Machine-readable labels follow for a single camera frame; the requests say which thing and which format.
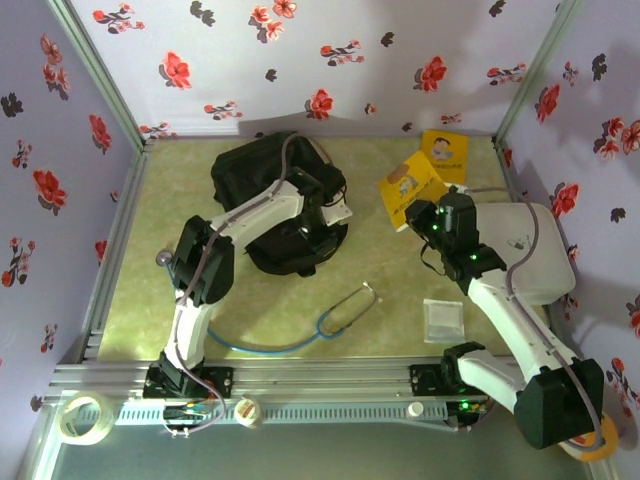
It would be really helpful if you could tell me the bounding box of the yellow booklet with tree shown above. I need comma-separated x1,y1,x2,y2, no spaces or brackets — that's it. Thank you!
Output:
377,151,451,234

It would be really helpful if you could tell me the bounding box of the yellow booklet with boy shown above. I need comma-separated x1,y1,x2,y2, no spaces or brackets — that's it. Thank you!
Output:
419,128,470,185

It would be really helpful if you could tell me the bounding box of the black backpack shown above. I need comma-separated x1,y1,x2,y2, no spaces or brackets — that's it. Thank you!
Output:
209,130,351,279

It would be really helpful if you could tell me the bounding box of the clear square plastic case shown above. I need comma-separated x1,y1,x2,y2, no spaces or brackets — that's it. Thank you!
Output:
423,298,466,345

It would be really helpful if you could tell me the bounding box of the white plastic medicine box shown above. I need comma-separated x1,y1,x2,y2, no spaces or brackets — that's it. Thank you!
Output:
474,202,577,306

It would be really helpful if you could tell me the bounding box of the blue stethoscope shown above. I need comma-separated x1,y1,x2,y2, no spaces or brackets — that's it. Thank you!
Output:
155,249,384,356

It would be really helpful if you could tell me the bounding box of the small white red-label bottle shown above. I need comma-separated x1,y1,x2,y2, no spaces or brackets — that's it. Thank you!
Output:
233,396,263,430

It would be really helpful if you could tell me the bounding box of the orange shark plush toy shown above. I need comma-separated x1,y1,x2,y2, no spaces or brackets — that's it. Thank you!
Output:
562,413,622,464

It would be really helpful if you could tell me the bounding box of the clear tape roll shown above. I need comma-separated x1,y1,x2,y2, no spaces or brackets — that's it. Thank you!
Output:
58,391,117,446

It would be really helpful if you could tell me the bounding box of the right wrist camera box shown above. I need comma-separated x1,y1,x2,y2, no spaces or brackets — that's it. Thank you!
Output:
437,191,479,236

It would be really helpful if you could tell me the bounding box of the left arm grey cable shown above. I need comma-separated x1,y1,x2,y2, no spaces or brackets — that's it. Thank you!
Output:
172,132,306,437

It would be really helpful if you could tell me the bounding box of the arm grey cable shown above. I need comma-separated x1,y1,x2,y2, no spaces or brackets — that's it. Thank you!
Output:
172,132,306,437
449,184,606,451

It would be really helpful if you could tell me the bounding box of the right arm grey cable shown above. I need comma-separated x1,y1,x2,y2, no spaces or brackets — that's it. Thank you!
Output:
449,184,606,451

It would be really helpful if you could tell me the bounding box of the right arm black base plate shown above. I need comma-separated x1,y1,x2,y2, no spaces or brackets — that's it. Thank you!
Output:
408,363,501,397

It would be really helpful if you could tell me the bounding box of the aluminium frame rail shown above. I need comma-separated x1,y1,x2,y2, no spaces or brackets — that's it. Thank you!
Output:
44,357,599,407

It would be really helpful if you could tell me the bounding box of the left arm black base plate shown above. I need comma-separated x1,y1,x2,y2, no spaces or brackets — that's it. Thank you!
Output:
143,366,235,400

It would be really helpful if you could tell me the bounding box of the white slotted cable duct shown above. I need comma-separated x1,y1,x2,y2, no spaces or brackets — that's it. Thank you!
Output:
115,402,449,427

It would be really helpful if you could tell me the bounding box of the aluminium frame post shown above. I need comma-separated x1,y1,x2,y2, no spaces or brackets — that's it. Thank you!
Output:
47,0,151,151
493,0,584,147

